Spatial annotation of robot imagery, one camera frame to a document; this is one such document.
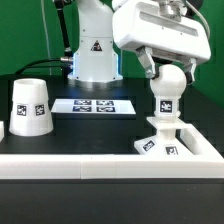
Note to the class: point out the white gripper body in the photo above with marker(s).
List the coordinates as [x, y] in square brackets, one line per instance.
[138, 23]

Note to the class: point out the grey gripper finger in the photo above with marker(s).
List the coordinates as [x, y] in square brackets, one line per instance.
[144, 55]
[189, 69]

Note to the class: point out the white lamp bulb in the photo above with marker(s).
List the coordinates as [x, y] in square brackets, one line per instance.
[167, 90]

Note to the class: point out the white lamp base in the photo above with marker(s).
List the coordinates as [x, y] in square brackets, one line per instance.
[164, 143]

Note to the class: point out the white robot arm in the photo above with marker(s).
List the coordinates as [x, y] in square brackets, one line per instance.
[95, 60]

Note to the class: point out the white lamp shade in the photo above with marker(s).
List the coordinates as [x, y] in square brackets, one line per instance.
[30, 115]

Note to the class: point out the white marker sheet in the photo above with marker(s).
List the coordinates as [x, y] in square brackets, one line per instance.
[93, 106]

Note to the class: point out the white block at left edge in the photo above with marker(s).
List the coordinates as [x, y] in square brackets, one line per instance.
[1, 130]

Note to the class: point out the white frame wall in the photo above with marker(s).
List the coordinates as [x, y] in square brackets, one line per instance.
[205, 162]

